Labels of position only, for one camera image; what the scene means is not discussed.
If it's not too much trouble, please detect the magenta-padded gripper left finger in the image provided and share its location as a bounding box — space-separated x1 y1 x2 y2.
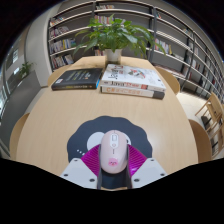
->
60 143 103 190

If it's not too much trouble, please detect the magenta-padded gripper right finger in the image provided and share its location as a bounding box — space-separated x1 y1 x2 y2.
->
126 143 168 190

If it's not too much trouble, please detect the pink computer mouse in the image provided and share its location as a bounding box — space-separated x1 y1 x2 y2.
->
99 130 129 174

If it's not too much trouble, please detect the dark cartoon-face mouse pad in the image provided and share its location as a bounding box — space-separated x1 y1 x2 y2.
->
66 115 153 190

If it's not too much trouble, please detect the thick white-spined book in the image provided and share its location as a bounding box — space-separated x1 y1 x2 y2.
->
99 84 166 100

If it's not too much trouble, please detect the black book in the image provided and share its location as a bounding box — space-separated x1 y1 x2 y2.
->
50 67 104 91

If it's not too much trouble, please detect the white illustrated-cover book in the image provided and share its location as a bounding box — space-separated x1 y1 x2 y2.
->
99 63 167 93

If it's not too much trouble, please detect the small green plant on ledge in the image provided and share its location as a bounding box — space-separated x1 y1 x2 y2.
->
18 61 35 78

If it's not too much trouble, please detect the grey shelf unit with books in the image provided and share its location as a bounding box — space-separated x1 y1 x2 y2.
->
47 0 224 101

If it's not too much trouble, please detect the green potted plant white pot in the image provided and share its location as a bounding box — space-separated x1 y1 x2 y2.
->
72 13 166 64

